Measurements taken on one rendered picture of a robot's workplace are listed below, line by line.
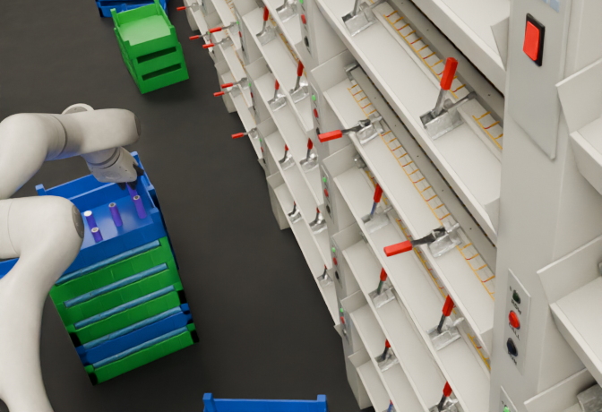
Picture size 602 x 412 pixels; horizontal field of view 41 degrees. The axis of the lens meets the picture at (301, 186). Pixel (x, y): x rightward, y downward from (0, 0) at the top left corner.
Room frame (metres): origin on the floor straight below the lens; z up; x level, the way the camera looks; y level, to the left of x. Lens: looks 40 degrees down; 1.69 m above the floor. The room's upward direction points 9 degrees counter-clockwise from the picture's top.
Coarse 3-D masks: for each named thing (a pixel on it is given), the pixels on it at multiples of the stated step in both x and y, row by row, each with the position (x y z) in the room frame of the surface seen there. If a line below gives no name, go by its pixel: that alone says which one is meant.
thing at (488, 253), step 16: (368, 80) 1.10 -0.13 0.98; (368, 96) 1.06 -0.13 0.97; (384, 112) 1.01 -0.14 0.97; (400, 128) 0.96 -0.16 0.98; (400, 144) 0.94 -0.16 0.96; (416, 144) 0.91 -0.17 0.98; (416, 160) 0.88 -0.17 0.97; (432, 176) 0.84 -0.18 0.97; (448, 192) 0.80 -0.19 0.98; (448, 208) 0.77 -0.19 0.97; (464, 208) 0.76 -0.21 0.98; (464, 224) 0.74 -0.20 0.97; (480, 240) 0.70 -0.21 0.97; (464, 256) 0.70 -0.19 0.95; (480, 256) 0.69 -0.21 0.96
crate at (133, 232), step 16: (96, 192) 1.59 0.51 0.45; (112, 192) 1.61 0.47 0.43; (128, 192) 1.62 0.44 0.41; (144, 192) 1.61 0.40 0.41; (80, 208) 1.58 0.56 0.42; (96, 208) 1.59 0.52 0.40; (128, 208) 1.57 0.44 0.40; (144, 208) 1.56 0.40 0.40; (112, 224) 1.51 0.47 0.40; (128, 224) 1.50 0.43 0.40; (144, 224) 1.50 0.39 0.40; (160, 224) 1.44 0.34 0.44; (112, 240) 1.41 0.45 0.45; (128, 240) 1.42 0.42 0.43; (144, 240) 1.43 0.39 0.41; (80, 256) 1.38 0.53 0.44; (96, 256) 1.39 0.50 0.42; (64, 272) 1.37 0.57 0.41
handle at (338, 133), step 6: (360, 126) 1.00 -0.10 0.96; (330, 132) 0.99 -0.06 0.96; (336, 132) 0.99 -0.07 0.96; (342, 132) 0.99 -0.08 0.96; (348, 132) 0.99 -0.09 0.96; (354, 132) 0.99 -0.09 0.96; (318, 138) 0.99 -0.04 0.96; (324, 138) 0.98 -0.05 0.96; (330, 138) 0.98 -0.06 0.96; (336, 138) 0.98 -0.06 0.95
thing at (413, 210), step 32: (352, 64) 1.15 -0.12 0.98; (352, 96) 1.11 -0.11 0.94; (384, 160) 0.93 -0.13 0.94; (384, 192) 0.90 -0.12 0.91; (416, 192) 0.85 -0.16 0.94; (416, 224) 0.79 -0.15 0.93; (448, 256) 0.72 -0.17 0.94; (448, 288) 0.67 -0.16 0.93; (480, 288) 0.65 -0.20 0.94; (480, 320) 0.61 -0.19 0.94
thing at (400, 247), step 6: (408, 240) 0.74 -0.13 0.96; (414, 240) 0.74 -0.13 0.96; (420, 240) 0.73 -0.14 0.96; (426, 240) 0.73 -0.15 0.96; (432, 240) 0.73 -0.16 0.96; (390, 246) 0.73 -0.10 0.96; (396, 246) 0.73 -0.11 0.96; (402, 246) 0.73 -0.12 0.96; (408, 246) 0.72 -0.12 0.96; (414, 246) 0.73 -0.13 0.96; (384, 252) 0.73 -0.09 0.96; (390, 252) 0.72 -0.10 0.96; (396, 252) 0.72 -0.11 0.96; (402, 252) 0.72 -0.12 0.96
